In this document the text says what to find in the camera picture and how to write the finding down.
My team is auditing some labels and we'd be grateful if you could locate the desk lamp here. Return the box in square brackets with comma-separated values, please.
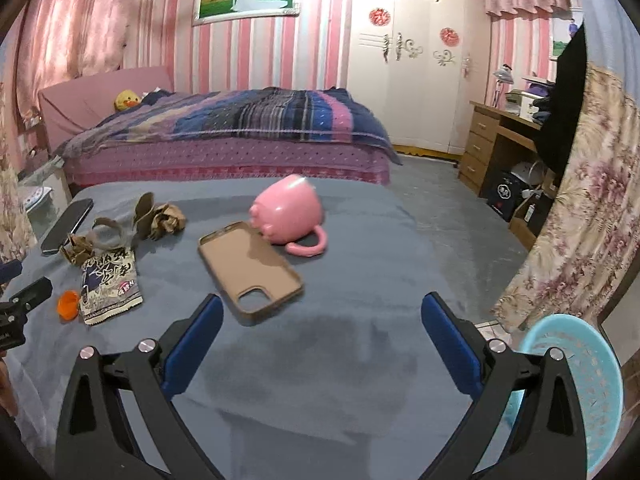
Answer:
[492, 63, 515, 108]

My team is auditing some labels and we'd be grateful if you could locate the grey tablecloth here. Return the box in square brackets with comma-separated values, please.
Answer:
[0, 175, 531, 480]

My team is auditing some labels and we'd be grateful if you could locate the blue and floral curtain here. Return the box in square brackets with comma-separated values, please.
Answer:
[495, 0, 640, 331]

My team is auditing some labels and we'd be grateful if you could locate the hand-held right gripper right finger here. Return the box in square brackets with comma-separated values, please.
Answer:
[421, 291, 588, 480]

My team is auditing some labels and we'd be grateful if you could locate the brown paper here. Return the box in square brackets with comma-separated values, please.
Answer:
[60, 234, 93, 266]

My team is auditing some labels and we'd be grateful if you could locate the person's left hand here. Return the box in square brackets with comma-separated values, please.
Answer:
[0, 355, 19, 417]

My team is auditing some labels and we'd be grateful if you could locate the small wall picture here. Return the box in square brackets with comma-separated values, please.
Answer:
[550, 7, 583, 61]

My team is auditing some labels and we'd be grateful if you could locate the bed with striped blanket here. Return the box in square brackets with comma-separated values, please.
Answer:
[55, 87, 403, 166]

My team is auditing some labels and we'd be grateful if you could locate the black box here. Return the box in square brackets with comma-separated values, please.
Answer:
[487, 167, 531, 223]

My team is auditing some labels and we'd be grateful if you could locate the black hanging garment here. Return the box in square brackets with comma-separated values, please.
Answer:
[537, 25, 588, 173]

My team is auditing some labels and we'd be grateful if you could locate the black phone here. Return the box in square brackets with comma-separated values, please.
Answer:
[41, 198, 94, 256]

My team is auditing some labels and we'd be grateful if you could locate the pink curtain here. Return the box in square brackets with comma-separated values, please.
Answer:
[15, 0, 173, 116]

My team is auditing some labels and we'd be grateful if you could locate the white fan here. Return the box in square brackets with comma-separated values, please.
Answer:
[520, 160, 546, 191]

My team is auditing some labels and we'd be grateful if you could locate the wooden desk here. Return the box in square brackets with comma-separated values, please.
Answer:
[459, 101, 556, 198]

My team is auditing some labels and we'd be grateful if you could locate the small green stool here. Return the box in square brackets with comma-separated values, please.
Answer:
[17, 167, 73, 226]

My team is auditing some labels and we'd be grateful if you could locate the dark paper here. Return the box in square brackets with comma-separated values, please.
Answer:
[150, 202, 187, 238]

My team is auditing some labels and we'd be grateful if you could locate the turquoise plastic basket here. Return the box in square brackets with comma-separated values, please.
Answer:
[500, 314, 625, 480]

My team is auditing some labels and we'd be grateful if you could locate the white box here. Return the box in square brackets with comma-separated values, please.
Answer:
[505, 89, 538, 116]

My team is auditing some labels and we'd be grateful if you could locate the cardboard box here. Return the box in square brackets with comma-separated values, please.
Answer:
[510, 192, 556, 251]

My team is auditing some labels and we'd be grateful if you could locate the pink pig mug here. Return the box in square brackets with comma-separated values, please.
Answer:
[249, 175, 328, 258]

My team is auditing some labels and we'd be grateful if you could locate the small orange peel piece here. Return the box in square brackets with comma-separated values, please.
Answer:
[57, 290, 82, 320]

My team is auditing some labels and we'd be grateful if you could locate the patterned snack packet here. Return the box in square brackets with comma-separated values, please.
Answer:
[79, 246, 144, 326]

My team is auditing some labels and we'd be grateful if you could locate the purple dotted bed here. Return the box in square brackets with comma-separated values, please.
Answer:
[62, 137, 392, 198]

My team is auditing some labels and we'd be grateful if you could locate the white wardrobe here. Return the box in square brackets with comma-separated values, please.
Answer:
[346, 0, 493, 153]

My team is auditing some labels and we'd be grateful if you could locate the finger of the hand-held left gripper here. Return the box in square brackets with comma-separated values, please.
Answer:
[0, 277, 54, 321]
[0, 259, 24, 287]

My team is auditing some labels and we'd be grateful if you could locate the brown phone case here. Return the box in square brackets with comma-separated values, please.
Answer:
[198, 220, 305, 327]

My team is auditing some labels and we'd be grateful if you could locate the beige floral curtain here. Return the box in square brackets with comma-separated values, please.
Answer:
[0, 135, 38, 261]

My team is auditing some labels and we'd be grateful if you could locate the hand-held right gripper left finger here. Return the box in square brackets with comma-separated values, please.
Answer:
[55, 293, 225, 480]

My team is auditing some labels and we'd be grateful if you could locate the pink headboard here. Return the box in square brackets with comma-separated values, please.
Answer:
[37, 66, 175, 156]

